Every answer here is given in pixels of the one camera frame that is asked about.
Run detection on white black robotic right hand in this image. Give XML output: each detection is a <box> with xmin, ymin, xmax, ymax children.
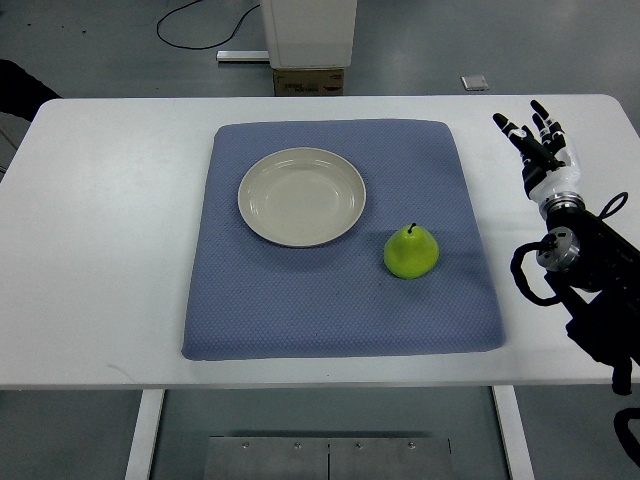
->
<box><xmin>493</xmin><ymin>100</ymin><xmax>581</xmax><ymax>211</ymax></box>

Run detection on green pear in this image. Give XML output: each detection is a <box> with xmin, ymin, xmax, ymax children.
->
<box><xmin>383</xmin><ymin>223</ymin><xmax>440</xmax><ymax>279</ymax></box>

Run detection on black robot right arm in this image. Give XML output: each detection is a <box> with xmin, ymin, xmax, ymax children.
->
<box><xmin>510</xmin><ymin>192</ymin><xmax>639</xmax><ymax>395</ymax></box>

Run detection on small grey floor plate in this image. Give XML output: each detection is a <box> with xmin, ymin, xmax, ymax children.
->
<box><xmin>460</xmin><ymin>74</ymin><xmax>489</xmax><ymax>91</ymax></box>

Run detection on beige round plate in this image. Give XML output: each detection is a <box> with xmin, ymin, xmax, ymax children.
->
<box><xmin>237</xmin><ymin>147</ymin><xmax>367</xmax><ymax>248</ymax></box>

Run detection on right white table leg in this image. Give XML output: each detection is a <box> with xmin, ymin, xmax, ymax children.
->
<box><xmin>491</xmin><ymin>385</ymin><xmax>535</xmax><ymax>480</ymax></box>

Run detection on white table leg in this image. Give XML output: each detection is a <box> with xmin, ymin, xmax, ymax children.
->
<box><xmin>491</xmin><ymin>385</ymin><xmax>535</xmax><ymax>480</ymax></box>
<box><xmin>124</xmin><ymin>389</ymin><xmax>165</xmax><ymax>480</ymax></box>

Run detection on brown cardboard box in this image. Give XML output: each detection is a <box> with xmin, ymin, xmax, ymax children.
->
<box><xmin>272</xmin><ymin>69</ymin><xmax>344</xmax><ymax>97</ymax></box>

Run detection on blue textured mat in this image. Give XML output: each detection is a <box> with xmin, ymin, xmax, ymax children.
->
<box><xmin>180</xmin><ymin>118</ymin><xmax>507</xmax><ymax>361</ymax></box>

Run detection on left white table leg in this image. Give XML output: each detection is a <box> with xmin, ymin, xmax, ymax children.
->
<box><xmin>124</xmin><ymin>389</ymin><xmax>165</xmax><ymax>480</ymax></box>

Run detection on dark object at left edge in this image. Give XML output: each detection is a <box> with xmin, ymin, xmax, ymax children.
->
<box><xmin>1</xmin><ymin>59</ymin><xmax>60</xmax><ymax>121</ymax></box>

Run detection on aluminium rail on floor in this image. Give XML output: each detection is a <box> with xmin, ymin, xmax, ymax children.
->
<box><xmin>216</xmin><ymin>50</ymin><xmax>269</xmax><ymax>63</ymax></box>

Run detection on black floor cable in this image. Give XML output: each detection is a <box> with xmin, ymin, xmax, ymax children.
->
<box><xmin>156</xmin><ymin>0</ymin><xmax>262</xmax><ymax>51</ymax></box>

